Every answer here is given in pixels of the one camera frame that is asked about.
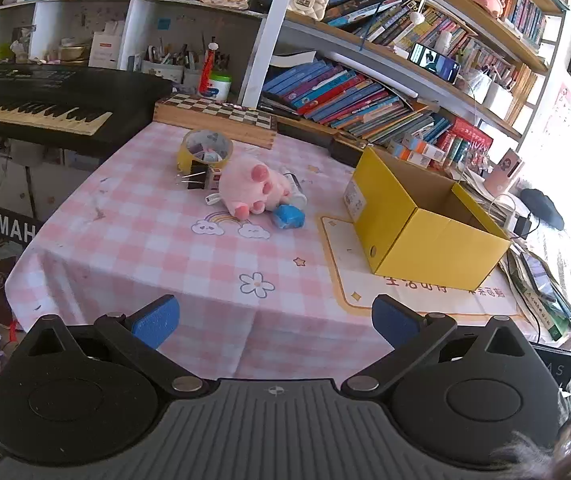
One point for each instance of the pink plush pig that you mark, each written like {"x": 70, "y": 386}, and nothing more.
{"x": 250, "y": 185}

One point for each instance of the black cap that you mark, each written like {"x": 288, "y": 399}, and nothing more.
{"x": 543, "y": 207}

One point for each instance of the pink wall poster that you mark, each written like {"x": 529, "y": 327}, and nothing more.
{"x": 568, "y": 120}

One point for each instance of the stack of newspapers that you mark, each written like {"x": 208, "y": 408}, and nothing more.
{"x": 485, "y": 200}

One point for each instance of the black power adapter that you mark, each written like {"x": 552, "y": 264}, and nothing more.
{"x": 523, "y": 226}

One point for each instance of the blue packet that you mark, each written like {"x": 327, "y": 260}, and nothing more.
{"x": 288, "y": 216}

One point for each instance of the small white plug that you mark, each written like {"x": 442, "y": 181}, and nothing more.
{"x": 211, "y": 199}

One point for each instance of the yellow tape roll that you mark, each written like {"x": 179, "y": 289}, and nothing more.
{"x": 180, "y": 156}

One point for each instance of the pink card box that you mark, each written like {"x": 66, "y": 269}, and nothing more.
{"x": 505, "y": 170}

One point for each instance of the red tube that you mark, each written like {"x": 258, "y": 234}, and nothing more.
{"x": 208, "y": 67}

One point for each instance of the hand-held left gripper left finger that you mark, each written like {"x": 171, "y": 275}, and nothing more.
{"x": 158, "y": 320}

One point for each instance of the yellow cardboard box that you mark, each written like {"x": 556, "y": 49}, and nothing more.
{"x": 430, "y": 245}

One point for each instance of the row of upright books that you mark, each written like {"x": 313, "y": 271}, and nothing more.
{"x": 390, "y": 20}

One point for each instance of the white wooden bookshelf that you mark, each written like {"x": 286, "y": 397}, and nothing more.
{"x": 275, "y": 25}

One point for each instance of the white jar green lid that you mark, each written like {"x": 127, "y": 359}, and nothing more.
{"x": 218, "y": 89}

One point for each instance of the white tube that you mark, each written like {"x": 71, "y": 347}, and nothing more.
{"x": 298, "y": 192}

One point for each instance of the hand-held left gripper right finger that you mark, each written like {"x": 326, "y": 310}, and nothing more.
{"x": 393, "y": 320}

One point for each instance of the orange white small box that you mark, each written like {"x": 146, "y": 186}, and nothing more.
{"x": 425, "y": 147}
{"x": 408, "y": 156}

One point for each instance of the white box red label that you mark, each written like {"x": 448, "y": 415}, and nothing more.
{"x": 105, "y": 52}

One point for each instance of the black electronic keyboard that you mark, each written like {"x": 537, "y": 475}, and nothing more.
{"x": 40, "y": 85}

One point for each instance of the row of thin books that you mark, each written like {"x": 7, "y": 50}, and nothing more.
{"x": 525, "y": 15}

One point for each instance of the wooden chessboard box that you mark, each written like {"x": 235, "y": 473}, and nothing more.
{"x": 215, "y": 120}

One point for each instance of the row of leaning books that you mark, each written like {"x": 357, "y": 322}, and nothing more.
{"x": 325, "y": 90}

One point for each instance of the green book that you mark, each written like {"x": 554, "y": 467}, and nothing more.
{"x": 548, "y": 312}

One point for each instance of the pink checked cloth desktop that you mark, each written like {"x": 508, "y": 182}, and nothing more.
{"x": 140, "y": 240}

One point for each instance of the black lettered panel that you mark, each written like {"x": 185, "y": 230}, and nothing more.
{"x": 0, "y": 220}

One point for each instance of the lit smartphone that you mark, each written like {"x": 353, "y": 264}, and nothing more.
{"x": 435, "y": 62}

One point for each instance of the pen holder with pens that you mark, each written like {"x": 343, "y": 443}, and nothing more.
{"x": 170, "y": 67}

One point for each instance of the white cubby shelf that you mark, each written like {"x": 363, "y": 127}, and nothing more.
{"x": 140, "y": 20}

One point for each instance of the tablet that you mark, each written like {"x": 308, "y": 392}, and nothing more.
{"x": 540, "y": 275}

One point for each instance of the small grey blue toy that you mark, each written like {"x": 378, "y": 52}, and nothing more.
{"x": 203, "y": 152}

